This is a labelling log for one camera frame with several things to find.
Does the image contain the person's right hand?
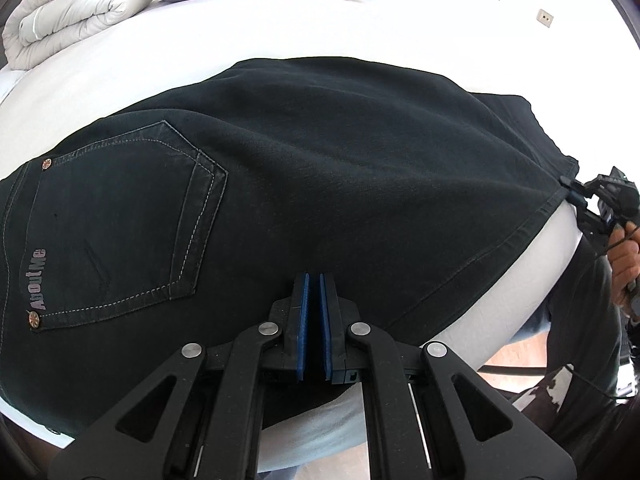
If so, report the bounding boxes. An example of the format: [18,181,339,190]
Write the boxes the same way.
[606,224,640,312]

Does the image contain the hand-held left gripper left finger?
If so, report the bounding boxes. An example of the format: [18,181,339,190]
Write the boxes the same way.
[49,272,312,480]

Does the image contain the white bed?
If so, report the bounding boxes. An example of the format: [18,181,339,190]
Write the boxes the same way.
[0,0,588,480]

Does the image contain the black white patterned cloth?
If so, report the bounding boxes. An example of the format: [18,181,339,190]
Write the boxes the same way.
[512,367,563,413]

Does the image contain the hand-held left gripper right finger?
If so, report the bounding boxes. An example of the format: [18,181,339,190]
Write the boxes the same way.
[319,272,577,480]

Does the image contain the black denim pants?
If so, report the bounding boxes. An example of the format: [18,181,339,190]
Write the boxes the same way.
[0,57,581,442]

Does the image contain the folded beige duvet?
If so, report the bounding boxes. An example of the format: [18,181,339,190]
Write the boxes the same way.
[2,0,166,70]

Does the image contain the person's dark trousers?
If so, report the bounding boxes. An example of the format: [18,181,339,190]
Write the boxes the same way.
[517,235,640,466]

